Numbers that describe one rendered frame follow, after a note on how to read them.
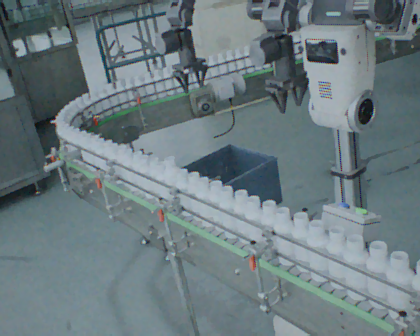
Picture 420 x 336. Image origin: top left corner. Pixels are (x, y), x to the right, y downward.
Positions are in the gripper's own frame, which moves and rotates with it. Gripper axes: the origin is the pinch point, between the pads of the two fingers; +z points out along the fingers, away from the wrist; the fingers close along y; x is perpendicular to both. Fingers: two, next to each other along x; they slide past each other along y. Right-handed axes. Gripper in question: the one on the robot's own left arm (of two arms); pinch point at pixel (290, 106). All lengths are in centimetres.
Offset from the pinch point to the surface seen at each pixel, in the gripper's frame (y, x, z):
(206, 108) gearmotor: 75, 150, 50
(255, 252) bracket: -26.5, -7.8, 30.8
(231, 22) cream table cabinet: 259, 343, 49
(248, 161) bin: 40, 73, 52
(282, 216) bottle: -17.0, -9.7, 23.7
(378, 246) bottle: -13.3, -37.2, 24.2
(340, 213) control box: -2.2, -16.7, 27.9
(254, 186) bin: 26, 54, 53
